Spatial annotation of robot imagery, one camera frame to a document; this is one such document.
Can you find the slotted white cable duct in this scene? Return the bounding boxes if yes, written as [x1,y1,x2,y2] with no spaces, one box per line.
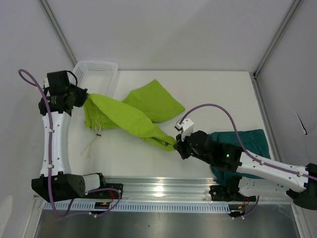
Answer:
[43,201,230,213]

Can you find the teal green shorts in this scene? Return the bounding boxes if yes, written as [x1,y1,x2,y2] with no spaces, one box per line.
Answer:
[209,129,270,186]

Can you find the left aluminium frame post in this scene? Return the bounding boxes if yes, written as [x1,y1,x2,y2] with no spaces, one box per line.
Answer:
[38,0,77,67]

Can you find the lime green shorts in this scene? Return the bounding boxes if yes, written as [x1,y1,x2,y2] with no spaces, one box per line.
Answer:
[83,79,185,152]

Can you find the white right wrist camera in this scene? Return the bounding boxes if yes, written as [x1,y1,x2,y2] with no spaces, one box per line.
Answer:
[175,118,194,141]

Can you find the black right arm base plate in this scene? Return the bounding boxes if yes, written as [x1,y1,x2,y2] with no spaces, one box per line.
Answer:
[209,185,257,202]

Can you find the aluminium frame post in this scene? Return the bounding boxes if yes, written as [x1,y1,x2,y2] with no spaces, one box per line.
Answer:
[38,0,77,67]
[253,0,304,80]

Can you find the white plastic basket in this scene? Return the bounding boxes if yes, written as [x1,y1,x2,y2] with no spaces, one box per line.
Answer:
[72,60,118,98]

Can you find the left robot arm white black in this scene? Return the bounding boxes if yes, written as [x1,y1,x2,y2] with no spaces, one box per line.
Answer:
[31,70,107,202]

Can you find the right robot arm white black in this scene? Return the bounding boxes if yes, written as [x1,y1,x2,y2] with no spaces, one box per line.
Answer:
[173,131,317,210]

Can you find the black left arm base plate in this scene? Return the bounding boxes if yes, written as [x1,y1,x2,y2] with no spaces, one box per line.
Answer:
[97,183,124,199]

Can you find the aluminium mounting rail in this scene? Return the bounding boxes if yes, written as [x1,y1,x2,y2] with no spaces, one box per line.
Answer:
[102,177,292,203]

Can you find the right aluminium frame post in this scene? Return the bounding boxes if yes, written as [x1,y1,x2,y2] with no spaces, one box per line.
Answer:
[253,0,304,80]

